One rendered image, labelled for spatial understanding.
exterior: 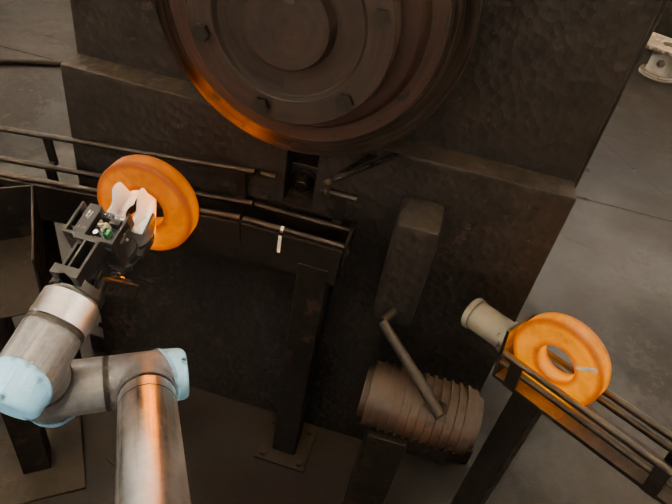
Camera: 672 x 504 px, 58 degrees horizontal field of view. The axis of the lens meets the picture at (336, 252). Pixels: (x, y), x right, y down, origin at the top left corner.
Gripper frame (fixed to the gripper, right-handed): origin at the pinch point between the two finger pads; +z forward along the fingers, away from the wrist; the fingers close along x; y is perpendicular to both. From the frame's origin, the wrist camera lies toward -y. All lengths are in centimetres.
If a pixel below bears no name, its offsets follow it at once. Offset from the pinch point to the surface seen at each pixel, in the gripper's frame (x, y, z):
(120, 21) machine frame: 20.6, 2.9, 33.2
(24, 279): 23.5, -21.4, -9.3
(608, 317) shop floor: -113, -112, 76
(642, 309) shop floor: -126, -114, 85
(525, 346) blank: -62, -17, 2
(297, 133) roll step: -18.5, 3.6, 15.9
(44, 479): 28, -77, -32
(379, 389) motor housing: -41, -32, -6
